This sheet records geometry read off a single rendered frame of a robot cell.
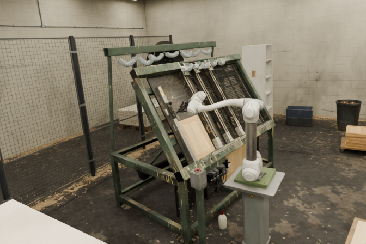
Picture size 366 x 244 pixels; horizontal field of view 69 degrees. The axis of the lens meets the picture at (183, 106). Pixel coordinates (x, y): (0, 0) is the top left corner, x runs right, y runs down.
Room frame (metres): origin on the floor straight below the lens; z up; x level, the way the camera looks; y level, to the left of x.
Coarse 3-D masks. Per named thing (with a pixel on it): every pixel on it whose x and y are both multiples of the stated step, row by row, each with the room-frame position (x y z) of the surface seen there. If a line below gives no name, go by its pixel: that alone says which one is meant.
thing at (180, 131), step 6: (162, 90) 3.09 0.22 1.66; (162, 96) 3.04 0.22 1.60; (174, 120) 2.93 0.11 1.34; (180, 126) 2.93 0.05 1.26; (180, 132) 2.88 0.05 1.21; (180, 138) 2.87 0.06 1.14; (186, 144) 2.83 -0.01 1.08; (186, 150) 2.82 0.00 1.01; (192, 156) 2.78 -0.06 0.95; (192, 162) 2.77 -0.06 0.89
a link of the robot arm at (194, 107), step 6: (192, 102) 2.56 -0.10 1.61; (198, 102) 2.56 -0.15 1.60; (222, 102) 2.53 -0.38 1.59; (228, 102) 2.53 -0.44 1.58; (234, 102) 2.52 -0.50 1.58; (240, 102) 2.49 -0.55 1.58; (192, 108) 2.50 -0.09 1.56; (198, 108) 2.51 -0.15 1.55; (204, 108) 2.51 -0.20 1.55; (210, 108) 2.51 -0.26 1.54; (216, 108) 2.52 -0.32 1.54; (192, 114) 2.50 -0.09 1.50
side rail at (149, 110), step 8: (136, 80) 2.94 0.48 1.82; (136, 88) 2.95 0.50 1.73; (144, 88) 2.94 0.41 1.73; (144, 96) 2.87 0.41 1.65; (144, 104) 2.88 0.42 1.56; (152, 112) 2.81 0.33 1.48; (152, 120) 2.80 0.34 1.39; (152, 128) 2.80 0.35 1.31; (160, 128) 2.74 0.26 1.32; (160, 136) 2.73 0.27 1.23; (160, 144) 2.74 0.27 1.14; (168, 144) 2.67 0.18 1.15; (168, 152) 2.66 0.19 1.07; (168, 160) 2.67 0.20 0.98; (176, 160) 2.62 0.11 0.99; (176, 168) 2.60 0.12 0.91
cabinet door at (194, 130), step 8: (184, 120) 3.05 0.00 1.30; (192, 120) 3.13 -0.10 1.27; (184, 128) 2.98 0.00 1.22; (192, 128) 3.06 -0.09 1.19; (200, 128) 3.14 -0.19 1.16; (192, 136) 2.98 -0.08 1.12; (200, 136) 3.06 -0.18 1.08; (208, 136) 3.13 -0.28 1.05; (192, 144) 2.91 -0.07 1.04; (200, 144) 2.98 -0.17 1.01; (208, 144) 3.05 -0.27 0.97; (200, 152) 2.91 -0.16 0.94; (208, 152) 2.97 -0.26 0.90
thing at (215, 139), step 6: (180, 72) 3.45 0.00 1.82; (186, 72) 3.43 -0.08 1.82; (180, 78) 3.46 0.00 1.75; (186, 78) 3.43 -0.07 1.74; (186, 84) 3.39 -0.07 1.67; (192, 90) 3.37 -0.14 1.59; (204, 114) 3.24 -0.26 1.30; (204, 120) 3.22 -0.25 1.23; (210, 126) 3.17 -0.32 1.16; (210, 132) 3.16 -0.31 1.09; (216, 138) 3.11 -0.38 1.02; (216, 144) 3.10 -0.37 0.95; (222, 144) 3.12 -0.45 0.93
